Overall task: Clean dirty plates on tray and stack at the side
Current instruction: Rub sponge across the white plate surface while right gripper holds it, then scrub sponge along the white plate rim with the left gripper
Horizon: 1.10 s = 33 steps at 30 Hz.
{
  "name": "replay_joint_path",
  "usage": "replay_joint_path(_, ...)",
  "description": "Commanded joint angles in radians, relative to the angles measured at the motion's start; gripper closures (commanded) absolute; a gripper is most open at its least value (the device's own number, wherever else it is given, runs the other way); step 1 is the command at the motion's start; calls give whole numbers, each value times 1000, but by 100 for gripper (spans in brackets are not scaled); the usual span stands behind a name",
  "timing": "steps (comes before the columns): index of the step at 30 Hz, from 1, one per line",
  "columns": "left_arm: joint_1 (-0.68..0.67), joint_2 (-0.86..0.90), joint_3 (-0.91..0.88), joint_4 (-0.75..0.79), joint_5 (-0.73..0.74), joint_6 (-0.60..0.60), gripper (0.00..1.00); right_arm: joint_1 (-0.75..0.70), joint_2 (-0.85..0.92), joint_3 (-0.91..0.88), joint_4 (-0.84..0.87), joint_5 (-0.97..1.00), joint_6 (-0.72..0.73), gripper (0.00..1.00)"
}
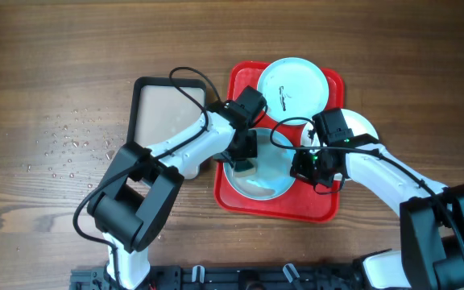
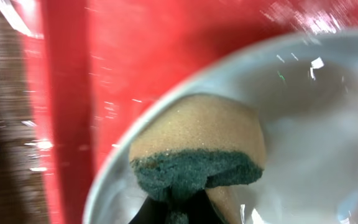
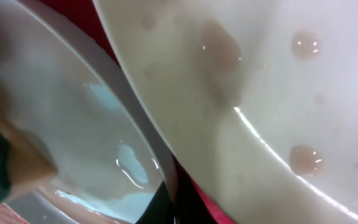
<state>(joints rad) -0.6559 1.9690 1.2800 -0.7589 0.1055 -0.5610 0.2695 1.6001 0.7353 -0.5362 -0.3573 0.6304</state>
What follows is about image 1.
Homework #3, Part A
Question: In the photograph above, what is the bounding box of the black cable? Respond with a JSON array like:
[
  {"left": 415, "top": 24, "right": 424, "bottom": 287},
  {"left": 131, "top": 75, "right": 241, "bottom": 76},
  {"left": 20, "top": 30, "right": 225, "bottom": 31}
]
[
  {"left": 72, "top": 66, "right": 222, "bottom": 290},
  {"left": 269, "top": 116, "right": 464, "bottom": 290}
]

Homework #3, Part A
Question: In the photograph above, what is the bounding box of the light blue plate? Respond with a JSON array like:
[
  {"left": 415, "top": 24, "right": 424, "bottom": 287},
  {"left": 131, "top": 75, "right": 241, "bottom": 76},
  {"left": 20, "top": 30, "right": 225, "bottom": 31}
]
[
  {"left": 223, "top": 128, "right": 295, "bottom": 201},
  {"left": 257, "top": 57, "right": 329, "bottom": 122}
]

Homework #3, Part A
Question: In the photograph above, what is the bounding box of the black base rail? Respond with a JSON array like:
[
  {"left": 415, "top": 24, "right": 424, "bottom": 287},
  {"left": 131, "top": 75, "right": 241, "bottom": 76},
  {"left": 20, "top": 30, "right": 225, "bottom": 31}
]
[{"left": 70, "top": 251, "right": 429, "bottom": 290}]

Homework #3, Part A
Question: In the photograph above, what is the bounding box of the red plastic tray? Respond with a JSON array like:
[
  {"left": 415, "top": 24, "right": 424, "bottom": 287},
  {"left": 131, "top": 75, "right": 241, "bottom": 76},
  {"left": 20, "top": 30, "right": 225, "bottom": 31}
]
[{"left": 213, "top": 61, "right": 344, "bottom": 223}]

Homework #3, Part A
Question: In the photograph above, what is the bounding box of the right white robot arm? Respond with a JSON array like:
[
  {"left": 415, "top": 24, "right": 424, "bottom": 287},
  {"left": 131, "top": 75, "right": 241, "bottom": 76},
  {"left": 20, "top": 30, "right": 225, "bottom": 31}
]
[{"left": 291, "top": 134, "right": 464, "bottom": 289}]

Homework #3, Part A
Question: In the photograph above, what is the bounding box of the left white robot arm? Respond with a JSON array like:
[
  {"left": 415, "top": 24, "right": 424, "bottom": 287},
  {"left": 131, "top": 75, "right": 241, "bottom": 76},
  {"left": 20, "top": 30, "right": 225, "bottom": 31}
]
[{"left": 82, "top": 101, "right": 266, "bottom": 289}]

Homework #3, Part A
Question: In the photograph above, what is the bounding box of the light blue plate bottom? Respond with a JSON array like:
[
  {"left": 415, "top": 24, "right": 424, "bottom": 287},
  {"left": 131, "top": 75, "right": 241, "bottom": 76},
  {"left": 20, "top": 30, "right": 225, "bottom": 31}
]
[{"left": 223, "top": 128, "right": 295, "bottom": 201}]

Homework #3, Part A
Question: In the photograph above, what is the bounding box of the right black cable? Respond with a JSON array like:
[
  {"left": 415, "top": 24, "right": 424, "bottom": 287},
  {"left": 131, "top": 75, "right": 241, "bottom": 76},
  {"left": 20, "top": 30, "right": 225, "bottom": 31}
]
[{"left": 269, "top": 116, "right": 464, "bottom": 290}]

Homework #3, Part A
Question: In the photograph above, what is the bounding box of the black water tray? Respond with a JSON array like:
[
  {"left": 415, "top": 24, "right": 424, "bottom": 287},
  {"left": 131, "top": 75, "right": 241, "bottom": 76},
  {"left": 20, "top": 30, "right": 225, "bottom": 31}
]
[{"left": 126, "top": 77, "right": 206, "bottom": 179}]

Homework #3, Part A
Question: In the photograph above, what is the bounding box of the green yellow sponge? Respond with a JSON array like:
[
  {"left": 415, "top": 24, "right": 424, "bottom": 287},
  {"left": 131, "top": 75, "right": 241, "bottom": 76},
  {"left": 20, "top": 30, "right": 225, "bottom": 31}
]
[{"left": 233, "top": 159, "right": 257, "bottom": 178}]

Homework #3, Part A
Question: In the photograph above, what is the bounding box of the light blue plate top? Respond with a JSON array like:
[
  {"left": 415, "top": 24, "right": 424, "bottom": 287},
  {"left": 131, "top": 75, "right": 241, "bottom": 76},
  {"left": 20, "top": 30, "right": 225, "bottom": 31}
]
[{"left": 257, "top": 57, "right": 329, "bottom": 122}]

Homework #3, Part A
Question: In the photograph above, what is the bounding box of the left black cable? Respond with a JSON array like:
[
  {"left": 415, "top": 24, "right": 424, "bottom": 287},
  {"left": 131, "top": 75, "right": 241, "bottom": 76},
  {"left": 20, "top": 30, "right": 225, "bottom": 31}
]
[{"left": 72, "top": 66, "right": 222, "bottom": 290}]

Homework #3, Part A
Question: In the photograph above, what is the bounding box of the white plate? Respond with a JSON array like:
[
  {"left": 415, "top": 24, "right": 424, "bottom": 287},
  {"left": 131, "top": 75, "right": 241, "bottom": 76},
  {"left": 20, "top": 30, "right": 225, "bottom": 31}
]
[{"left": 299, "top": 109, "right": 379, "bottom": 182}]

